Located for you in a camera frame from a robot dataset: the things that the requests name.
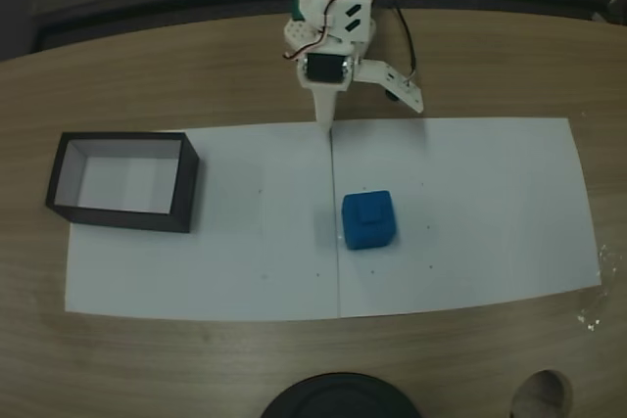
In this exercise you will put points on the black round base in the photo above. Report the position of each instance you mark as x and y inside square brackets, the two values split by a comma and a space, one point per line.
[340, 396]

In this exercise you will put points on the white paper sheet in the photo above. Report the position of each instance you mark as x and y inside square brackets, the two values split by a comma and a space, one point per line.
[490, 222]
[206, 266]

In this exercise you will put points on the blue cube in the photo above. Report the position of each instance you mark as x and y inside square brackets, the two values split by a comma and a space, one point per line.
[368, 219]

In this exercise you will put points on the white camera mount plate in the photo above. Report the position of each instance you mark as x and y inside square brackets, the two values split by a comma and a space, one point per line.
[394, 82]

